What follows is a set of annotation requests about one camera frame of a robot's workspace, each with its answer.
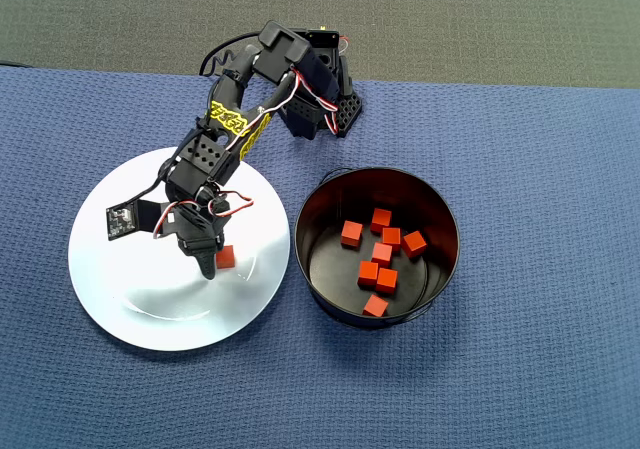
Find blue woven table cloth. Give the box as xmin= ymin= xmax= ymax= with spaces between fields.
xmin=0 ymin=65 xmax=640 ymax=449

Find white red servo wire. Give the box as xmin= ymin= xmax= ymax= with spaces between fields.
xmin=152 ymin=199 xmax=202 ymax=241
xmin=291 ymin=67 xmax=342 ymax=135
xmin=207 ymin=188 xmax=255 ymax=219

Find black base cable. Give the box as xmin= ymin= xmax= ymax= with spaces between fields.
xmin=198 ymin=31 xmax=264 ymax=77
xmin=209 ymin=48 xmax=242 ymax=78

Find thin black camera cable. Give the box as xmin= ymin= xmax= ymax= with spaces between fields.
xmin=130 ymin=157 xmax=176 ymax=206

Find small wrist camera board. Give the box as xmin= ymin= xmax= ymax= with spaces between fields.
xmin=105 ymin=198 xmax=170 ymax=242

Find white round plate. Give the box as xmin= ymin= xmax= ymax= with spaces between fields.
xmin=67 ymin=145 xmax=292 ymax=353

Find black metal bucket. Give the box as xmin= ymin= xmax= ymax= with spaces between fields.
xmin=293 ymin=166 xmax=461 ymax=331

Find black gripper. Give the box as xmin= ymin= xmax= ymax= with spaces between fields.
xmin=167 ymin=184 xmax=234 ymax=282

